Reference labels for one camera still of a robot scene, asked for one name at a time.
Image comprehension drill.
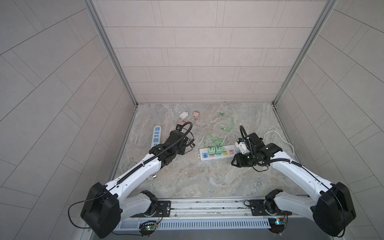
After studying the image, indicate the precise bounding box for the green charger adapter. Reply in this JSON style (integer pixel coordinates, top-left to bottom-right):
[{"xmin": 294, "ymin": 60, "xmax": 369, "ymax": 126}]
[
  {"xmin": 208, "ymin": 147, "xmax": 216, "ymax": 156},
  {"xmin": 216, "ymin": 147, "xmax": 224, "ymax": 155}
]

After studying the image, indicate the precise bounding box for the aluminium mounting rail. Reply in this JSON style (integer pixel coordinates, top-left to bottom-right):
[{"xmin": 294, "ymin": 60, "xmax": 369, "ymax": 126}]
[{"xmin": 83, "ymin": 196, "xmax": 335, "ymax": 223}]

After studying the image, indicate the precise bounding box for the white blue socket power strip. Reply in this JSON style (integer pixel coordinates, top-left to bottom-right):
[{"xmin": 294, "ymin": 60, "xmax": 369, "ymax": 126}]
[{"xmin": 151, "ymin": 125, "xmax": 162, "ymax": 147}]

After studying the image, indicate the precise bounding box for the white charger adapter with cable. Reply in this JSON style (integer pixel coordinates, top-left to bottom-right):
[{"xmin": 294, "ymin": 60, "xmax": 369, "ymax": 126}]
[{"xmin": 222, "ymin": 132, "xmax": 240, "ymax": 146}]

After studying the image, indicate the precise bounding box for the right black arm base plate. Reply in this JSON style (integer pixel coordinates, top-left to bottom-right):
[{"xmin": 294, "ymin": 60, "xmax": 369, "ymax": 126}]
[{"xmin": 243, "ymin": 200, "xmax": 292, "ymax": 216}]

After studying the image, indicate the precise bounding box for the pink charger adapter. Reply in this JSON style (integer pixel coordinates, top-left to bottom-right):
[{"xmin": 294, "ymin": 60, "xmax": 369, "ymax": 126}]
[{"xmin": 193, "ymin": 111, "xmax": 200, "ymax": 120}]

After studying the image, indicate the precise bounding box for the white charger adapter far left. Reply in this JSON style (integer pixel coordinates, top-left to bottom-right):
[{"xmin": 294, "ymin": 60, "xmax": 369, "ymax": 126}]
[{"xmin": 179, "ymin": 112, "xmax": 189, "ymax": 121}]

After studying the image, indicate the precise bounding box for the white power strip cord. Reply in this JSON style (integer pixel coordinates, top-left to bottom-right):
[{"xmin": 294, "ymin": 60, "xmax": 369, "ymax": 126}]
[{"xmin": 262, "ymin": 130, "xmax": 296, "ymax": 160}]

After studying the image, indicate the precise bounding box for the green circuit board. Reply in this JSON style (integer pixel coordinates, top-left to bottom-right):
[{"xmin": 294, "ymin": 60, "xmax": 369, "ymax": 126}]
[
  {"xmin": 268, "ymin": 218, "xmax": 286, "ymax": 234},
  {"xmin": 139, "ymin": 221, "xmax": 158, "ymax": 237}
]

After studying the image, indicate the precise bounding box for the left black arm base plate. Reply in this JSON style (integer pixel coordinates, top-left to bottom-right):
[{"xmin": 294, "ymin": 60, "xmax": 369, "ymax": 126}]
[{"xmin": 132, "ymin": 200, "xmax": 171, "ymax": 218}]

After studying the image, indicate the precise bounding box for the white multicolour socket power strip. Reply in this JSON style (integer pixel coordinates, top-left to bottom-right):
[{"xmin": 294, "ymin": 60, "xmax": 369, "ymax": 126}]
[{"xmin": 199, "ymin": 145, "xmax": 240, "ymax": 161}]

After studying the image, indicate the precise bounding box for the right green circuit board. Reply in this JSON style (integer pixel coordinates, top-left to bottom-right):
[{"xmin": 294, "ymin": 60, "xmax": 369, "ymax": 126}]
[{"xmin": 268, "ymin": 218, "xmax": 286, "ymax": 234}]

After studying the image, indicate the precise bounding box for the green charging cable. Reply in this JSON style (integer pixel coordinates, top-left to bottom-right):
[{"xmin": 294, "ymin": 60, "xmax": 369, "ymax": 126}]
[{"xmin": 197, "ymin": 111, "xmax": 235, "ymax": 149}]

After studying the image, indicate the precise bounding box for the left green circuit board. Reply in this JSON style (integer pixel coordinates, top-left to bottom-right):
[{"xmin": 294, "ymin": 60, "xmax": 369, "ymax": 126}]
[{"xmin": 139, "ymin": 221, "xmax": 158, "ymax": 237}]

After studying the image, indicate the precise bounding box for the white charger with black cable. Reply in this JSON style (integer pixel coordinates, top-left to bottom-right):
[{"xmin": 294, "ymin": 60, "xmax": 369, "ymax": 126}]
[{"xmin": 178, "ymin": 133, "xmax": 195, "ymax": 155}]

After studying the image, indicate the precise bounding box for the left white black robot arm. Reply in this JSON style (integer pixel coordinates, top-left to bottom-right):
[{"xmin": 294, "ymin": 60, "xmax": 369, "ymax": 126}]
[{"xmin": 80, "ymin": 122, "xmax": 193, "ymax": 239}]

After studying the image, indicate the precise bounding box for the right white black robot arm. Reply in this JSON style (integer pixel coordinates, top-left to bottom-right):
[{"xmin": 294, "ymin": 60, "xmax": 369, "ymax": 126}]
[{"xmin": 231, "ymin": 126, "xmax": 357, "ymax": 238}]

